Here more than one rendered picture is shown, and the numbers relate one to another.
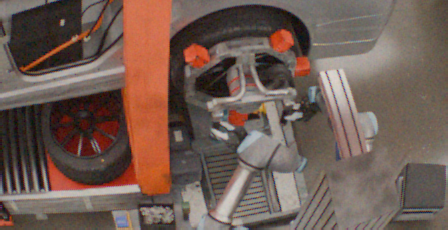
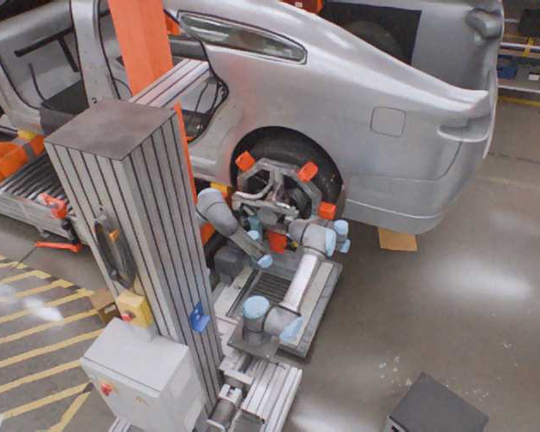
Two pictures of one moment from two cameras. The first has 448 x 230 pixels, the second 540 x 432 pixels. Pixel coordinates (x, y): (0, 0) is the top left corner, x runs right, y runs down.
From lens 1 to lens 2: 1.96 m
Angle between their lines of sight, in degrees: 31
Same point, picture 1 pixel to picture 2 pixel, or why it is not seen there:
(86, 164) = not seen: hidden behind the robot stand
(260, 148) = (207, 197)
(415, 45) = (526, 297)
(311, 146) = (342, 311)
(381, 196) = (116, 139)
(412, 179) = (418, 393)
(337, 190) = (88, 114)
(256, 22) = (295, 151)
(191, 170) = (227, 261)
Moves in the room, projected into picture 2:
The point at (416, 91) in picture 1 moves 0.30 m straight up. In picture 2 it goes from (496, 333) to (513, 308)
